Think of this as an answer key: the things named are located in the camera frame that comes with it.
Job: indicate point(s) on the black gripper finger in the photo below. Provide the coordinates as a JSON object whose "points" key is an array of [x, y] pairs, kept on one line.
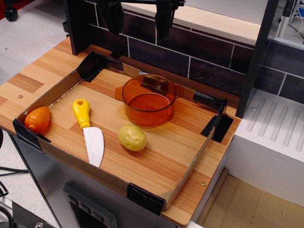
{"points": [[164, 16], [113, 15]]}

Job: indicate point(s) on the white toy sink drainboard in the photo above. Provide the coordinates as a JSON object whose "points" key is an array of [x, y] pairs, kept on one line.
{"points": [[267, 150]]}

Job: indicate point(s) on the orange toy carrot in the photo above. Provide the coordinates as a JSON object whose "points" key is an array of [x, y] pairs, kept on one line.
{"points": [[38, 119]]}

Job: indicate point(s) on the black vertical post right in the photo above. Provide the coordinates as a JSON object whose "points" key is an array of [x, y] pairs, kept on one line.
{"points": [[248, 90]]}

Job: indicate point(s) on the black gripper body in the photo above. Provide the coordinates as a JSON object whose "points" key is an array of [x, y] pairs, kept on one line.
{"points": [[140, 1]]}

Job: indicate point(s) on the yellow toy potato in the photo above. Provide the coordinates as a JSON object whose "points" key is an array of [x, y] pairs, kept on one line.
{"points": [[132, 137]]}

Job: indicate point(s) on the yellow handled toy knife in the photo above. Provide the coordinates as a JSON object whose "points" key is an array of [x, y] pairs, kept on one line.
{"points": [[94, 138]]}

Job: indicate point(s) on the black caster wheel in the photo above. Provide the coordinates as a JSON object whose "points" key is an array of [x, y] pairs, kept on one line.
{"points": [[10, 12]]}

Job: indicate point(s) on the cardboard fence with black tape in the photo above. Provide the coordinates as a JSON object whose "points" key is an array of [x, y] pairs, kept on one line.
{"points": [[173, 163]]}

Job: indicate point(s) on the orange transparent plastic pot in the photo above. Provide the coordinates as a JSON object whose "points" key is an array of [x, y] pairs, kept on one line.
{"points": [[149, 100]]}

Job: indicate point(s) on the toy oven control panel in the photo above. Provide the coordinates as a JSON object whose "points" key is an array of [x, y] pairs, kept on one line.
{"points": [[87, 212]]}

